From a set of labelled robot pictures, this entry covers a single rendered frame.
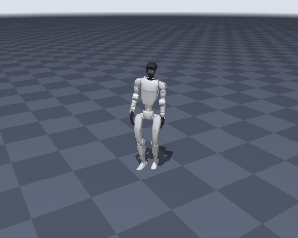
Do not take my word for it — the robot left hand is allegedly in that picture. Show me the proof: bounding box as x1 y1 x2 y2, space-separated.
161 117 165 129

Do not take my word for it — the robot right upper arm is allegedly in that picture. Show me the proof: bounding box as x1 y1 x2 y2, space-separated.
133 78 142 100

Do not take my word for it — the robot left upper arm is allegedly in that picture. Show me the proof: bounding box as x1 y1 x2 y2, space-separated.
158 81 167 105

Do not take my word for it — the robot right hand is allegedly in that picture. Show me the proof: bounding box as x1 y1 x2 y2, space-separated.
129 111 135 126

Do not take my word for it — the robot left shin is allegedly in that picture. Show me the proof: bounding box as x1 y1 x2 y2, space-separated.
152 140 159 162

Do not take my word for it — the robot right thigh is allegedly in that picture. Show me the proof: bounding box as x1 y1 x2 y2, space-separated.
134 113 146 146

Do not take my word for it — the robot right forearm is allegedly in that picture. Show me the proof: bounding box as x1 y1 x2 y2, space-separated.
129 98 137 114

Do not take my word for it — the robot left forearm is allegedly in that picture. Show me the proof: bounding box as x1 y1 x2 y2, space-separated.
160 100 166 119

